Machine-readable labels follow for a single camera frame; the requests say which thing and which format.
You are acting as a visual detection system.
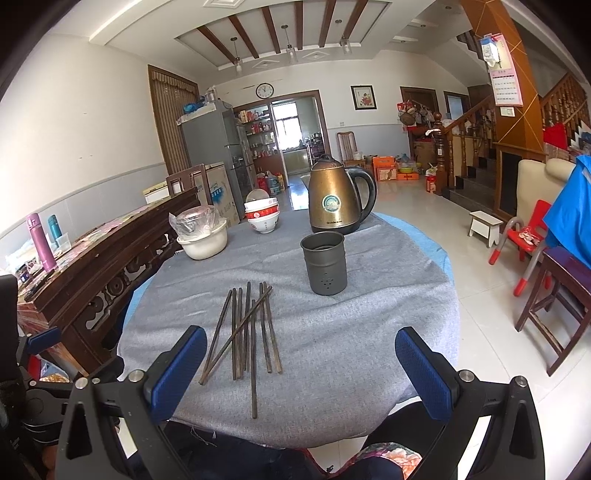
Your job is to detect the small white stool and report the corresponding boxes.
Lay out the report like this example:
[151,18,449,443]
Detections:
[468,210,503,248]

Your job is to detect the wooden chair by wall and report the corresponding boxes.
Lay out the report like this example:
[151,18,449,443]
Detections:
[337,131,366,168]

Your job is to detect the wooden stair railing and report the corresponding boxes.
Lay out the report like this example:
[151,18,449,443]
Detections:
[432,95,496,195]

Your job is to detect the white bowl with plastic bag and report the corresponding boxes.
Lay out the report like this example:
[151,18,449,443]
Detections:
[168,205,228,261]

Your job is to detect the dark wooden chair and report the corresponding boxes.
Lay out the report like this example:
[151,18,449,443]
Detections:
[515,246,590,376]

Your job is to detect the orange cardboard box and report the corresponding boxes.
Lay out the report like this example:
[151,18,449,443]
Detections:
[372,156,398,182]

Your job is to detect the blue cloth on chair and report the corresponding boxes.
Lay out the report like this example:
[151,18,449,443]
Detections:
[544,155,591,268]

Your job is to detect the grey refrigerator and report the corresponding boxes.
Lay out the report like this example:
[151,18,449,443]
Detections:
[177,100,256,220]

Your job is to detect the bronze electric kettle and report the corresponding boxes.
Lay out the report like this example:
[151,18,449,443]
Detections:
[308,155,377,235]

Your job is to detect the white appliance cardboard box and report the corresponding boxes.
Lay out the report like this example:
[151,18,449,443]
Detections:
[193,163,240,227]

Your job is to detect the stacked red white bowls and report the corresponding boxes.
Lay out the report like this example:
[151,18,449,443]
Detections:
[245,189,280,234]

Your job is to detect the grey tablecloth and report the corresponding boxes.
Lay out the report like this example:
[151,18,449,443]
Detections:
[117,211,460,448]

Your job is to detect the dark grey utensil holder cup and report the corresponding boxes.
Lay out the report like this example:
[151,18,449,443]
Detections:
[301,231,348,296]

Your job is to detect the brown window curtain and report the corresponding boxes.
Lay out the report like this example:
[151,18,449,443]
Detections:
[148,65,199,174]

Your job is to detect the cream sofa armchair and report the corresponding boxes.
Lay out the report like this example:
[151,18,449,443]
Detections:
[516,158,575,221]

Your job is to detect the pink thermos bottle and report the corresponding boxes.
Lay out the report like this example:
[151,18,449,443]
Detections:
[26,213,56,272]

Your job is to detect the dark wooden chopstick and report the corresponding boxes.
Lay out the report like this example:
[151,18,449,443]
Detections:
[259,282,273,373]
[266,295,283,374]
[231,288,238,380]
[236,287,245,379]
[249,300,259,419]
[199,289,232,384]
[243,282,252,372]
[198,286,273,385]

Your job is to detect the teal thermos bottle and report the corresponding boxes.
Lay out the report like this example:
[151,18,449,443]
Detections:
[47,215,62,245]

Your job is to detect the framed wall picture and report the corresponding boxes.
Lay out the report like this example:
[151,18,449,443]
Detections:
[351,85,377,110]

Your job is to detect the pink wall calendar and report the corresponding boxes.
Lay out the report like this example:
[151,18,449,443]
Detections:
[480,34,523,107]

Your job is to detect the red child chair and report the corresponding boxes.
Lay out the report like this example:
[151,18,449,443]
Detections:
[489,200,551,297]

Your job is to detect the round wall clock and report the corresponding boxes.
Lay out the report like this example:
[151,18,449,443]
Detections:
[255,82,274,100]

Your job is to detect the dark carved wooden sideboard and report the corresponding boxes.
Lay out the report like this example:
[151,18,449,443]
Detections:
[17,188,199,376]

